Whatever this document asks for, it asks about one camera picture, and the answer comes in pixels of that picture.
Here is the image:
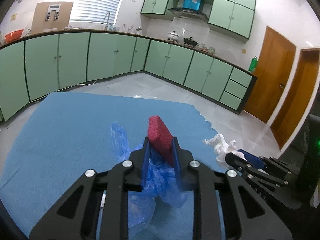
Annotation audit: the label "dark red sponge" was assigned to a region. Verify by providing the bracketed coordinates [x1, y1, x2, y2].
[148, 115, 174, 167]

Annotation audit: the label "white tissue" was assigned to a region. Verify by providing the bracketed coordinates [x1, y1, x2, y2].
[202, 133, 246, 168]

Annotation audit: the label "green lower kitchen cabinets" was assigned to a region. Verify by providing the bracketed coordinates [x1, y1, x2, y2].
[1, 30, 257, 121]

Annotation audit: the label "green kitchen cabinets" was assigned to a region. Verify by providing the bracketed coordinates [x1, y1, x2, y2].
[1, 30, 257, 121]
[140, 0, 257, 43]

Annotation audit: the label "green upper kitchen cabinets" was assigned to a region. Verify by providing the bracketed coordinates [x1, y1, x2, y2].
[140, 0, 257, 43]

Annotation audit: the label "wooden door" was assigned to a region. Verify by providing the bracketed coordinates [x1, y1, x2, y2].
[244, 27, 296, 123]
[271, 48, 319, 148]

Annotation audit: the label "blue plastic bag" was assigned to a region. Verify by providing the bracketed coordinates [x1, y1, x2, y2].
[109, 121, 189, 240]

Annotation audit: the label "green bottle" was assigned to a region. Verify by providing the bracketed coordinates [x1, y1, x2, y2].
[248, 56, 258, 73]

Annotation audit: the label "black wok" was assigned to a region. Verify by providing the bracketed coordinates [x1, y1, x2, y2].
[183, 37, 198, 48]

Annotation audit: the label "white cooking pot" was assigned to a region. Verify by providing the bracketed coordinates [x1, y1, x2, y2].
[167, 31, 179, 43]

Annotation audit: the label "chrome sink faucet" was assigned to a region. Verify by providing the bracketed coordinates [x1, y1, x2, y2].
[102, 11, 110, 30]

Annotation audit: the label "range hood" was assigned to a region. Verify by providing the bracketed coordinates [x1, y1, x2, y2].
[169, 8, 208, 22]

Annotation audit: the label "window with white blinds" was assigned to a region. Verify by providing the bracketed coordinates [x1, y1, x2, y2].
[69, 0, 121, 30]

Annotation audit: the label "cardboard box with appliance picture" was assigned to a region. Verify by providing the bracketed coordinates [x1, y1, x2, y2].
[31, 2, 73, 35]

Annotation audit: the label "orange plastic basin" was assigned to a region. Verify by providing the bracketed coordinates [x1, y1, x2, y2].
[5, 29, 24, 43]

